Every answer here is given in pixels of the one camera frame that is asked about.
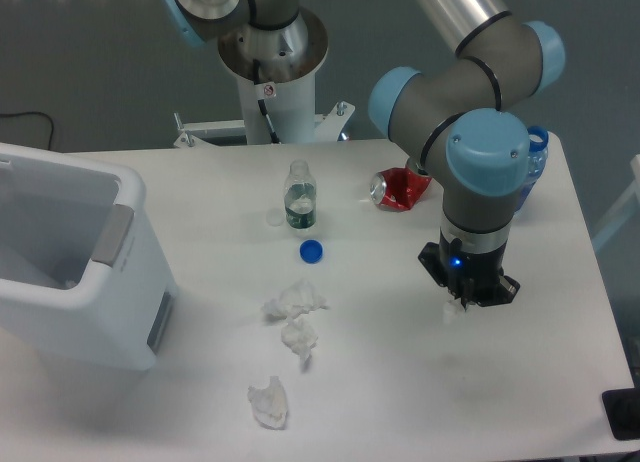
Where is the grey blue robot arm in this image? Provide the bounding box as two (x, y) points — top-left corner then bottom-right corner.
(164, 0), (566, 307)

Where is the blue bottle cap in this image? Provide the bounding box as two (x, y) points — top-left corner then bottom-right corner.
(299, 239), (324, 264)

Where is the crumpled white paper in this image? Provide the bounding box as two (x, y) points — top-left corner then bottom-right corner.
(261, 279), (328, 320)
(247, 376), (289, 430)
(281, 317), (318, 366)

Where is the small white paper ball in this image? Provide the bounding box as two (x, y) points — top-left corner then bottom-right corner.
(442, 299), (467, 325)

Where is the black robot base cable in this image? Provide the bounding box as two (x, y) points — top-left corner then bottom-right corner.
(251, 57), (281, 144)

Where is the middle crumpled white paper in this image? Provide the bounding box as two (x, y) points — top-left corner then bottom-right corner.
(281, 317), (318, 366)

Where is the lower crumpled white paper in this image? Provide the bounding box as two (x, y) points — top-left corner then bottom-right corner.
(247, 376), (289, 430)

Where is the upper crumpled white paper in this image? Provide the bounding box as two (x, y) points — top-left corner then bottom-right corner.
(261, 279), (328, 320)

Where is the white frame at right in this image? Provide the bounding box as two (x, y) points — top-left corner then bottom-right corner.
(591, 155), (639, 254)

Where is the blue plastic bottle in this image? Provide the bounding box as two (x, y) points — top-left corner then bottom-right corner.
(515, 126), (549, 213)

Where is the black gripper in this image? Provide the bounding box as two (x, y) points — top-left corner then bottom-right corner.
(418, 226), (520, 311)

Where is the white trash bin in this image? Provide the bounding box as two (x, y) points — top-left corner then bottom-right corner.
(1, 144), (177, 370)

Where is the crushed red soda can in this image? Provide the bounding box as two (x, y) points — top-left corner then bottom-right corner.
(369, 158), (432, 212)

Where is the black device at edge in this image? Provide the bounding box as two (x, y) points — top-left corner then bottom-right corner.
(602, 388), (639, 441)

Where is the black cable on floor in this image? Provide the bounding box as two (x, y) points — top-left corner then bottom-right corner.
(0, 111), (55, 148)

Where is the white bottle cap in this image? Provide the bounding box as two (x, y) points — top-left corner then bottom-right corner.
(265, 210), (285, 227)

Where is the clear green-label plastic bottle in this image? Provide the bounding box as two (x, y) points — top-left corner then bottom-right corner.
(284, 160), (316, 230)

